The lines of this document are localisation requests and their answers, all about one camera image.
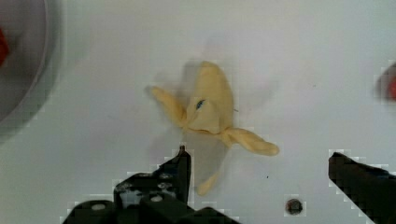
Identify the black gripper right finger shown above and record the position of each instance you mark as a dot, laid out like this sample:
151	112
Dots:
371	189

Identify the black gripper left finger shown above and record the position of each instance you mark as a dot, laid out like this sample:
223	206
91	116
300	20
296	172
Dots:
160	197

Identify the yellow peeled toy banana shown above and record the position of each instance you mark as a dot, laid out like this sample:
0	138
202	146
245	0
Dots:
206	122

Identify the red toy strawberry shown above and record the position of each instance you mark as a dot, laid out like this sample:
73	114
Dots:
385	86

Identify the grey round plate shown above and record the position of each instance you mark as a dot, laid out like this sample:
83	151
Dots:
30	71

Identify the red ketchup bottle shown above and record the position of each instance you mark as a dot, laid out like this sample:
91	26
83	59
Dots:
4	49

